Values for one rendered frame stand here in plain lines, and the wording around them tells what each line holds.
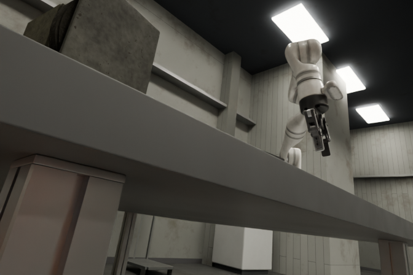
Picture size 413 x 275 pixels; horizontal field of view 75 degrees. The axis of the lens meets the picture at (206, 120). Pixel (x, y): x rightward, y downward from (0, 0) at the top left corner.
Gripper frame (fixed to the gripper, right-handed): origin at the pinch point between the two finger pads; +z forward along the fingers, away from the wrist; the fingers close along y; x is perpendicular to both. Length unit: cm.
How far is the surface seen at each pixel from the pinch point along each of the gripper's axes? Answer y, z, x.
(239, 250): -349, 35, -234
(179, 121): 61, 15, 5
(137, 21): -66, -201, -178
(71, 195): 63, 19, -1
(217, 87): -372, -302, -281
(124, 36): -54, -174, -181
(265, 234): -406, 11, -213
